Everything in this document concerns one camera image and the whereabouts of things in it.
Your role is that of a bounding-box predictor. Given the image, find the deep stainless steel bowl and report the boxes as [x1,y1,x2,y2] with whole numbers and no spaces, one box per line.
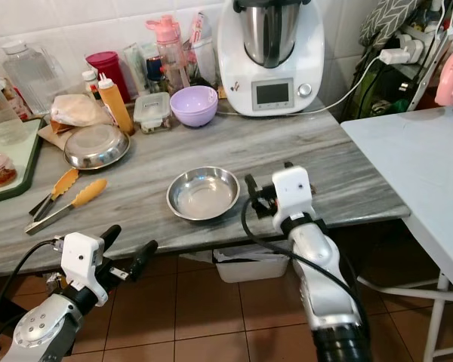
[166,166,241,222]

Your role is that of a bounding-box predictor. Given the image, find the steel tongs with orange tips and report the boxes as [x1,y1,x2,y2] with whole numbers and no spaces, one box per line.
[24,167,109,236]

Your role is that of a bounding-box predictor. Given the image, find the white plastic bin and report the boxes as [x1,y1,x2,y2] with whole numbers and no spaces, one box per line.
[213,243,291,284]

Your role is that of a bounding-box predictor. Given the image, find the white food processor with steel jug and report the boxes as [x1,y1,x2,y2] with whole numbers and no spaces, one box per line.
[217,0,327,118]

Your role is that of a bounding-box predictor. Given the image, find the shallow stainless steel dish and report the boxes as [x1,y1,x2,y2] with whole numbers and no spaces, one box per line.
[63,123,131,170]

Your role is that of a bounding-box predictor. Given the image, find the purple plastic bowl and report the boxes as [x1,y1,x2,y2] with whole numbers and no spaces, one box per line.
[170,85,219,128]

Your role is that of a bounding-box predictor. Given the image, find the green rimmed tray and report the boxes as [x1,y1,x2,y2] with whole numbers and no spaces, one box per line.
[0,117,45,206]

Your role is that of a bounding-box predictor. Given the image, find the brown paper sheet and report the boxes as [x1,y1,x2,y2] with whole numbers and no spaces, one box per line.
[38,119,85,149]

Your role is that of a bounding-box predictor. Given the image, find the dark cluttered storage rack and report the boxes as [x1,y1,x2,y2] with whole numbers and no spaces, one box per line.
[344,0,453,120]

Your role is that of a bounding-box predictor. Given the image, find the small clear lidded food container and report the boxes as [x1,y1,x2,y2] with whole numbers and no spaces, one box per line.
[134,92,172,134]

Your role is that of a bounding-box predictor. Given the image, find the white folding table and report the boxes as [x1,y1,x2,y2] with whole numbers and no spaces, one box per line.
[341,106,453,362]

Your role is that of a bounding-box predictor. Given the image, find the small tub with red food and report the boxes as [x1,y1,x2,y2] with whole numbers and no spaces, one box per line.
[0,152,17,187]

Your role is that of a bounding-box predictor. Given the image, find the orange squeeze sauce bottle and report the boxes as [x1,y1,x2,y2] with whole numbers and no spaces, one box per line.
[98,73,135,137]

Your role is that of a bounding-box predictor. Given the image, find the pale crumpled paper bag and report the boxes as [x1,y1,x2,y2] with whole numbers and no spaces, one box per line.
[49,94,104,127]

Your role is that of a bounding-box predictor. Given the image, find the pink and white packet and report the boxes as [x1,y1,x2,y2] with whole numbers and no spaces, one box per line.
[187,11,212,84]

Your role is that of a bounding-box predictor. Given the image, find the dark blue jar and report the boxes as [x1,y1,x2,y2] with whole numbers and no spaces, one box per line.
[145,55,167,93]

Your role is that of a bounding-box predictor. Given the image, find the white plug adapter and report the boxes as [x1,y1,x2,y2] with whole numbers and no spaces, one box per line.
[379,34,420,66]

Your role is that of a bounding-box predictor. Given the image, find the small bottle with white cap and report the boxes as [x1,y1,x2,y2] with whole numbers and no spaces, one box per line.
[82,69,103,99]

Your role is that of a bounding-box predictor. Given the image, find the pink capped water bottle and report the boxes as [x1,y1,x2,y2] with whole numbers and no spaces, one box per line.
[146,14,188,93]

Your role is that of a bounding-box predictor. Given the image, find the clear bottle with orange cap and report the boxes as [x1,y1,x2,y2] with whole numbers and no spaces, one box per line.
[0,72,31,146]

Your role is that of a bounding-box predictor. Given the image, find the white and green sachet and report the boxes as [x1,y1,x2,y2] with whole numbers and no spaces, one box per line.
[122,43,148,94]

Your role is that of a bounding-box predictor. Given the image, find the dark red plastic cup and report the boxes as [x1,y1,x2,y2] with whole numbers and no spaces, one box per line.
[85,51,123,99]

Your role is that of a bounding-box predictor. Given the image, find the grey patterned cloth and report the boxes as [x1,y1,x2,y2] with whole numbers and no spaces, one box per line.
[359,0,424,48]

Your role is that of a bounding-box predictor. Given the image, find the clear plastic jug white cap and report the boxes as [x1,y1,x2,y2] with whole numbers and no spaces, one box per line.
[2,40,65,114]

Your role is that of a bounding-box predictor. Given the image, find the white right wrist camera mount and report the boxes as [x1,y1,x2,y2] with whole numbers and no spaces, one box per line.
[272,166,314,231]

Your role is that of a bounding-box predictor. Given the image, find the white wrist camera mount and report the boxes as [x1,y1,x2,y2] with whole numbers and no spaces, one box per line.
[272,166,314,231]
[60,232,106,306]

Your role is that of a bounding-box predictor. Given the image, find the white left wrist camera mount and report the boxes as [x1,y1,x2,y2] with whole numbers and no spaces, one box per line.
[60,232,106,306]

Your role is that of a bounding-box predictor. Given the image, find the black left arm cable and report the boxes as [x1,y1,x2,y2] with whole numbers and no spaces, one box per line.
[0,238,63,362]

